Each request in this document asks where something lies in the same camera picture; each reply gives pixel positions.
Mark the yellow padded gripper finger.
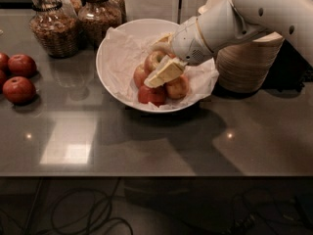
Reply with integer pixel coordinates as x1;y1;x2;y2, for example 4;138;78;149
144;56;187;88
150;33;172;53

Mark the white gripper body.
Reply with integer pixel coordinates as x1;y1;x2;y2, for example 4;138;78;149
170;17;213;66

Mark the yellow-red top apple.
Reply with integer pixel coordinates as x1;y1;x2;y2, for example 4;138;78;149
144;51;165;72

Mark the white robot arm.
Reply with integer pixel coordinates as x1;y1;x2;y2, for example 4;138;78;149
144;0;313;88

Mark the yellow apple right in bowl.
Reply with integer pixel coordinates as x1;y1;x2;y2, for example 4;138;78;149
165;75;189;100

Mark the red apple left in bowl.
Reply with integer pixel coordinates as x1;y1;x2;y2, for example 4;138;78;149
133;64;149;88

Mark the dark red front apple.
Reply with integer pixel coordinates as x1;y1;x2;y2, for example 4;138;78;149
138;85;166;107

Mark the white bowl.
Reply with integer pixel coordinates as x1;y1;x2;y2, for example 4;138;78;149
95;18;217;114

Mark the paper bowl stack front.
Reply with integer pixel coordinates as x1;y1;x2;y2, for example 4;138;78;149
216;32;284;94

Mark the red apple on table back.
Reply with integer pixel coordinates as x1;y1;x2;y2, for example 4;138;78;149
8;54;37;77

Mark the red apple on table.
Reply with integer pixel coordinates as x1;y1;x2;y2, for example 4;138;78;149
2;76;36;105
8;54;37;77

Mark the red apple on table front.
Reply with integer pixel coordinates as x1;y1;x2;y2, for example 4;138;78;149
2;76;36;105

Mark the red apple at left edge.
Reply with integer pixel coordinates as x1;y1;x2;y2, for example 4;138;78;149
0;53;9;72

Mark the glass granola jar middle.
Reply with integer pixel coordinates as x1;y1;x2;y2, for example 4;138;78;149
78;0;122;47

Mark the glass granola jar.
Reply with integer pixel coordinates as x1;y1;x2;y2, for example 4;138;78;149
29;0;79;58
78;0;122;47

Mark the glass granola jar left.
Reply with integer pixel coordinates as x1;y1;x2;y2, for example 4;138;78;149
29;0;79;58

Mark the black floor cable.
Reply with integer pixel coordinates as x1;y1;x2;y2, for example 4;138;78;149
0;177;135;235

